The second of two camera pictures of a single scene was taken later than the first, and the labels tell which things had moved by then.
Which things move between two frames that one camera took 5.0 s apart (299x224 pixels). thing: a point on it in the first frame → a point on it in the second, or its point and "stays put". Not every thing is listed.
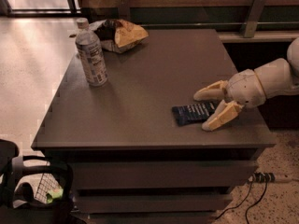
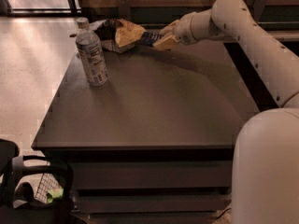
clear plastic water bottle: [90, 48] stays put
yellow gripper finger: [215, 91] → [169, 29]
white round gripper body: [245, 88] → [184, 32]
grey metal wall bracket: [123, 7] stays put
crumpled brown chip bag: [118, 35] stays put
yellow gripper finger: [224, 112] → [165, 44]
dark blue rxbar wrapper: [191, 113] → [149, 38]
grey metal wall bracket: [253, 15] stays put
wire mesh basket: [48, 182] stays put
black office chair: [62, 211] stays put
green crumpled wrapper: [53, 194] stays put
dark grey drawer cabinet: [131, 163] stays put
